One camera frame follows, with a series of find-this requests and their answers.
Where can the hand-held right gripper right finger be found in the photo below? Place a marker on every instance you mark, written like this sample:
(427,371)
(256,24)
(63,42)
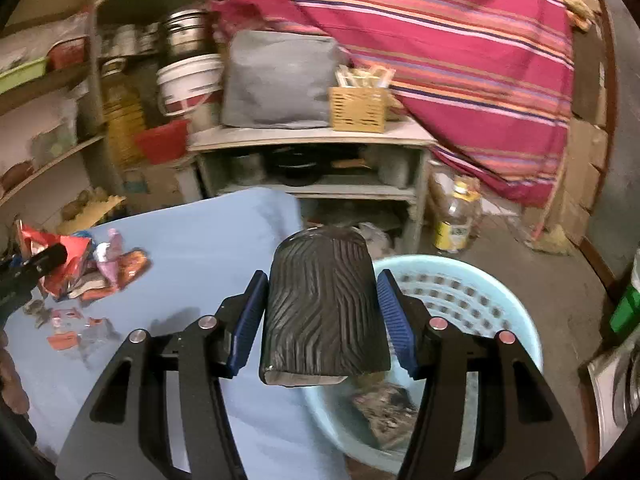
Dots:
(396,325)

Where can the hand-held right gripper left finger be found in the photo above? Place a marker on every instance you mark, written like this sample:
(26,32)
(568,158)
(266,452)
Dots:
(247,322)

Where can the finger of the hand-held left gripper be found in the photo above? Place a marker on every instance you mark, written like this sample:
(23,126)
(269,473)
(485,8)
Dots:
(47,259)

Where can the red snack wrapper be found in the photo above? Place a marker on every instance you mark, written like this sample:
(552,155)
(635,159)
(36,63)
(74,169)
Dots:
(67,260)

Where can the light blue laundry basket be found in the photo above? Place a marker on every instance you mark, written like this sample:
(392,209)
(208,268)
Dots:
(450,285)

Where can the black ribbed snack packet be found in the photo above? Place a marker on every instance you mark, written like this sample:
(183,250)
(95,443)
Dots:
(325,310)

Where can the orange snack packet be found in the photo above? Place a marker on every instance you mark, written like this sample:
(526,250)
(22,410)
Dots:
(134,265)

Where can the person's left hand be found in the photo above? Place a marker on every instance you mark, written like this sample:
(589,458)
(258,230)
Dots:
(12,380)

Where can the potato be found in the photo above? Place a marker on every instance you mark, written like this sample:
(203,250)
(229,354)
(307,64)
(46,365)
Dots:
(75,210)
(96,196)

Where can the pink wrapper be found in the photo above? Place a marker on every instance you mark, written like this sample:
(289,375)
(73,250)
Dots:
(107,257)

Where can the yellow egg tray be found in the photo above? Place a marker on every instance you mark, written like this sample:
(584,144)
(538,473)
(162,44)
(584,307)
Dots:
(97,215)

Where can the small red white wrapper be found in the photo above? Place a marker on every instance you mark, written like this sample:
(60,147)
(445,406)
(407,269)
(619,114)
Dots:
(70,332)

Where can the light blue table cover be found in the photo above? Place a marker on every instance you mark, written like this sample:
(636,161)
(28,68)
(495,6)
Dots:
(190,260)

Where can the dark crumpled wrapper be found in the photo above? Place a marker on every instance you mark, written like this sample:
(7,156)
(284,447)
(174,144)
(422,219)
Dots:
(385,415)

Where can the clear bottle yellow label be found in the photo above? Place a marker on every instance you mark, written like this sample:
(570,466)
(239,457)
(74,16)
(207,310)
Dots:
(456,220)

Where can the cardboard box blue label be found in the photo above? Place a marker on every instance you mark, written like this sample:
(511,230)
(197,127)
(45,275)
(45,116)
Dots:
(160,185)

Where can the small metal pot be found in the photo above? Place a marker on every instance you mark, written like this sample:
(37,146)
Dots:
(247,167)

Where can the black pan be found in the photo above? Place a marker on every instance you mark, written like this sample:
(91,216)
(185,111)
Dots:
(295,167)

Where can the yellow oil bottle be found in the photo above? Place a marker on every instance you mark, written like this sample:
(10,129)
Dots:
(122,115)

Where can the red plastic basin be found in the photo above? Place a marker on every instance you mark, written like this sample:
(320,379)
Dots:
(162,142)

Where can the green tray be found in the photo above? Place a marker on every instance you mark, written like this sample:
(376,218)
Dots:
(22,74)

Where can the small white shelf unit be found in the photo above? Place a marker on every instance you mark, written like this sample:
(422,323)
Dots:
(310,135)

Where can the wooden shelf rack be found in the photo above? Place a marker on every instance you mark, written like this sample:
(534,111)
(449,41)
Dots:
(92,60)

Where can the red container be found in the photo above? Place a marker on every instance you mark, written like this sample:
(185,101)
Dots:
(67,55)

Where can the yellow wicker basket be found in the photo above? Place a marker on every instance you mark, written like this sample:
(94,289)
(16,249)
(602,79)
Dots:
(357,110)

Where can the white plastic bucket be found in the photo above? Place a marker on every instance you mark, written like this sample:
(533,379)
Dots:
(187,85)

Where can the green box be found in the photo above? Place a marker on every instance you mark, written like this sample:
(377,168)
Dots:
(625,305)

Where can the metal basin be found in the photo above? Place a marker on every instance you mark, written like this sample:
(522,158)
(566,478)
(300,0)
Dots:
(622,390)

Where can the grey fabric bag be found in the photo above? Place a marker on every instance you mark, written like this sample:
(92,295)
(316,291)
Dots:
(280,80)

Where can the stack of cardboard boxes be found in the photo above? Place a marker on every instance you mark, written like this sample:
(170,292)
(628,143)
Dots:
(580,160)

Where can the pale sticks bundle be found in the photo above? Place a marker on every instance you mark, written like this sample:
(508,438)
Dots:
(362,76)

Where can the large metal pot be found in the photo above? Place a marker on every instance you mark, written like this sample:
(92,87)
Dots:
(186,32)

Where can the red striped blanket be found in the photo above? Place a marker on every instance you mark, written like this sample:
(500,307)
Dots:
(450,60)

